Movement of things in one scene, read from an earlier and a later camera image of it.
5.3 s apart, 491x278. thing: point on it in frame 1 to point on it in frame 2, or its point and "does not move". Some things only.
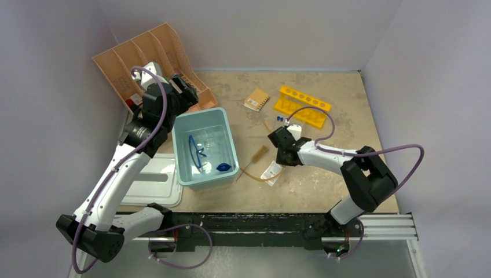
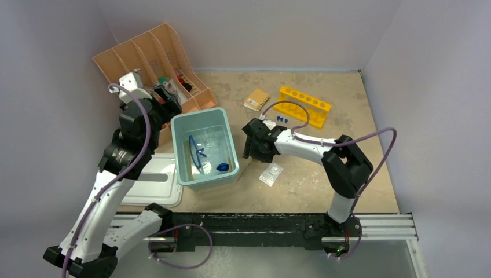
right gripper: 281,160 to 251,151
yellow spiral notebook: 256,99 does not move
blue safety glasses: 195,152 does not move
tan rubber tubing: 268,178 to 189,161
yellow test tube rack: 289,99 does not move
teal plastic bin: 205,150 does not move
